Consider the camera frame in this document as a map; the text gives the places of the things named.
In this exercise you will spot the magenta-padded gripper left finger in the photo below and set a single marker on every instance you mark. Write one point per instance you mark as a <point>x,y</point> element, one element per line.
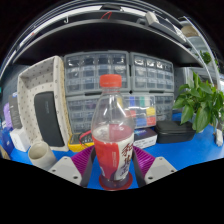
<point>65,170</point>

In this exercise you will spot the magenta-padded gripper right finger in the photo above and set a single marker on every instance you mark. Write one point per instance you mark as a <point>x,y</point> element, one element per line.
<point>160,170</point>

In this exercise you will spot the clear red-capped drink bottle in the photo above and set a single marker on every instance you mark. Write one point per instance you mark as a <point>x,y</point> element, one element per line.
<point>111,143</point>

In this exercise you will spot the yellow multimeter with red leads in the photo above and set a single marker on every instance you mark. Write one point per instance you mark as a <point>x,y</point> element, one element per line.
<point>75,145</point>

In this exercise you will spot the white cup with blue base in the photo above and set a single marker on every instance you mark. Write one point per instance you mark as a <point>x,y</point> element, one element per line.
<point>41,156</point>

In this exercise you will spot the black box with label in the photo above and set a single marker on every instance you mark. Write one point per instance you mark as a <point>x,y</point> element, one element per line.
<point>145,138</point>

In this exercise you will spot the black zip case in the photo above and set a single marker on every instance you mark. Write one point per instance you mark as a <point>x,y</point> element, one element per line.
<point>175,131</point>

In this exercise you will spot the black rectangular case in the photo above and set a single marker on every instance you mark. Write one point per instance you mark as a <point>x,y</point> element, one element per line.
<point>49,118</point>

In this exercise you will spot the small white box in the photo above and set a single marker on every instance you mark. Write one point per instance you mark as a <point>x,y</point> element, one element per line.
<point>20,140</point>

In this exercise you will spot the clear organizer box, coloured parts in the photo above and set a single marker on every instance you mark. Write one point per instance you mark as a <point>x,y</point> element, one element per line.
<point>143,113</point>

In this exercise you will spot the dark grey flat box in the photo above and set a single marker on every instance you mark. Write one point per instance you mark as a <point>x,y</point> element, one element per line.
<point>15,111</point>

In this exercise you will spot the green potted plant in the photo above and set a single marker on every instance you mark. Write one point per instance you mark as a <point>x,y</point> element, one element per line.
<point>200,103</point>

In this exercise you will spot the purple plastic bag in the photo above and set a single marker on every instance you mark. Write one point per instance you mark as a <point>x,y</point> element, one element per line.
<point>7,115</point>

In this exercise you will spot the white perforated tray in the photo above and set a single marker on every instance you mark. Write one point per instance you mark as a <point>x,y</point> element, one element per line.
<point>28,90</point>

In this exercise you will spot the small green background plant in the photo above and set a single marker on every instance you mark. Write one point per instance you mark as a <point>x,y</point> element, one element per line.
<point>206,57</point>

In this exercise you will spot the black overhead shelf unit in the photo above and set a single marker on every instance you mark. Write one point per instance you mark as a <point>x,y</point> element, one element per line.
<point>100,36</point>

